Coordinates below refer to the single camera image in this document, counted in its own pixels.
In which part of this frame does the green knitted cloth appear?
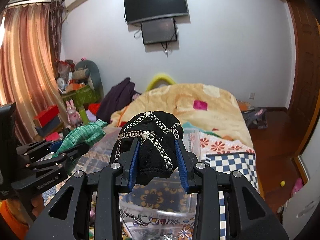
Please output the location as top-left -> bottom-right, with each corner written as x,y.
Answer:
53,119 -> 107,158

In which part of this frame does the clear plastic storage bin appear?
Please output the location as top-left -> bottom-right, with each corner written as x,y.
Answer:
84,128 -> 201,239

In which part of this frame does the orange striped curtain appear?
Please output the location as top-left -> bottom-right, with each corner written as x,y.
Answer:
1,3 -> 67,144

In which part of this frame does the grey plush toy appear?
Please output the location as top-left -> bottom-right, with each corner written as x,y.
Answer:
72,60 -> 103,96

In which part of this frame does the green gift box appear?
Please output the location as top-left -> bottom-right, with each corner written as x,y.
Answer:
62,85 -> 101,108

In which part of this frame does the beige blanket on bed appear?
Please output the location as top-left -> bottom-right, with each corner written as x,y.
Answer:
109,83 -> 253,147

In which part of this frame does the pink rabbit doll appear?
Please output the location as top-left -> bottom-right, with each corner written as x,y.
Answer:
66,99 -> 82,128

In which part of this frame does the large black wall television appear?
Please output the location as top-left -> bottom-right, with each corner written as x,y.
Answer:
124,0 -> 188,24

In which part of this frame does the dark purple garment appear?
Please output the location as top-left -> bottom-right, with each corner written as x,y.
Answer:
97,77 -> 139,124

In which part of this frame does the person's left hand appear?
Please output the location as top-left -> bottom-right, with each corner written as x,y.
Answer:
31,195 -> 45,217

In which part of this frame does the black hat with silver chains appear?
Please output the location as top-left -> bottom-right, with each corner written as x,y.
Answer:
110,111 -> 183,186

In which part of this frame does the small wall monitor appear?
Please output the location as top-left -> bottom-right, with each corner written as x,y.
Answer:
140,18 -> 177,45

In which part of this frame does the yellow plush headband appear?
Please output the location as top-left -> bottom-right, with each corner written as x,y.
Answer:
145,73 -> 176,92

